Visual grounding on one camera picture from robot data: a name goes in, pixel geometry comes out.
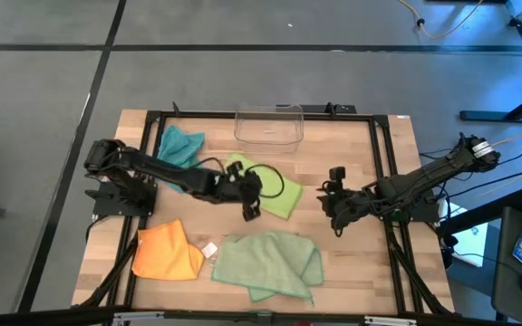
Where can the black desk leg frame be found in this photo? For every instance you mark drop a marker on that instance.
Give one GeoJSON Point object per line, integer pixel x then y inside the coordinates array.
{"type": "Point", "coordinates": [483, 116]}

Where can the black aluminium table frame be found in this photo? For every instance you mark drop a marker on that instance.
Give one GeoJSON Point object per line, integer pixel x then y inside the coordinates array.
{"type": "Point", "coordinates": [197, 116]}

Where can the clear plastic bin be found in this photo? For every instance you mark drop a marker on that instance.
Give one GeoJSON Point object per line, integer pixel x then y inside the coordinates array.
{"type": "Point", "coordinates": [267, 136]}

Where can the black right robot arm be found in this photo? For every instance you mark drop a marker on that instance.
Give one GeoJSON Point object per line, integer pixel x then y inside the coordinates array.
{"type": "Point", "coordinates": [424, 176]}

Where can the pale green microfiber towel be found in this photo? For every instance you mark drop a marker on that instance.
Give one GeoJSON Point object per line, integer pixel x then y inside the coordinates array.
{"type": "Point", "coordinates": [261, 262]}

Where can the teal microfiber towel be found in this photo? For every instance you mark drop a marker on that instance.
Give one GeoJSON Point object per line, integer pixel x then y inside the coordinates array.
{"type": "Point", "coordinates": [177, 145]}

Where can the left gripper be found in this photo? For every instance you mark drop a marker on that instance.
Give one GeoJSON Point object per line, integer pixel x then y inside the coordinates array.
{"type": "Point", "coordinates": [240, 188]}

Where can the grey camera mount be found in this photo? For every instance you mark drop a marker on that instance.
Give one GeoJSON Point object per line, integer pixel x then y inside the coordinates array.
{"type": "Point", "coordinates": [264, 317]}

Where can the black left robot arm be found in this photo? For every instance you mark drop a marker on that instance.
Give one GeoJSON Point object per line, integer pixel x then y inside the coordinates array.
{"type": "Point", "coordinates": [152, 165]}

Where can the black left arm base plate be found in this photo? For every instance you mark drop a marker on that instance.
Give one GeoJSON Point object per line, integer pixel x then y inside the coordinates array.
{"type": "Point", "coordinates": [102, 206]}

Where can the small white tag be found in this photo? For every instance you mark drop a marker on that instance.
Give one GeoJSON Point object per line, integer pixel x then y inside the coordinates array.
{"type": "Point", "coordinates": [209, 249]}

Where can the lime green microfiber towel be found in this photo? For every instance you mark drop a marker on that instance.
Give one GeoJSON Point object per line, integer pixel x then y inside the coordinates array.
{"type": "Point", "coordinates": [283, 199]}

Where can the dark grey desk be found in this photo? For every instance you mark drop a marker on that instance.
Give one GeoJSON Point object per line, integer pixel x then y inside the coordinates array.
{"type": "Point", "coordinates": [505, 280]}

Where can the black crossbeam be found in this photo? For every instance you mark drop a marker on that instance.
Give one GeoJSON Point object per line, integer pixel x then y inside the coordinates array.
{"type": "Point", "coordinates": [39, 319]}

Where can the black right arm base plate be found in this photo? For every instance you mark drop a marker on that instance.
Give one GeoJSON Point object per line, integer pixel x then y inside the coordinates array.
{"type": "Point", "coordinates": [419, 215]}

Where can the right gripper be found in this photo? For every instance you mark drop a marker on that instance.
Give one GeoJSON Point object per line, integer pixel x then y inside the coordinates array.
{"type": "Point", "coordinates": [347, 206]}

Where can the black flat base bar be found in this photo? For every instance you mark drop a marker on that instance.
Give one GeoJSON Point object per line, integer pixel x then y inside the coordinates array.
{"type": "Point", "coordinates": [347, 109]}

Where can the orange microfiber towel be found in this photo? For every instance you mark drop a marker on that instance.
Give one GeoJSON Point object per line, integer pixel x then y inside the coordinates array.
{"type": "Point", "coordinates": [166, 253]}

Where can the silver metal bracket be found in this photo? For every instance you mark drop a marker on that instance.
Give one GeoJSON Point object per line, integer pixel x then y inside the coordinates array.
{"type": "Point", "coordinates": [138, 317]}
{"type": "Point", "coordinates": [390, 321]}

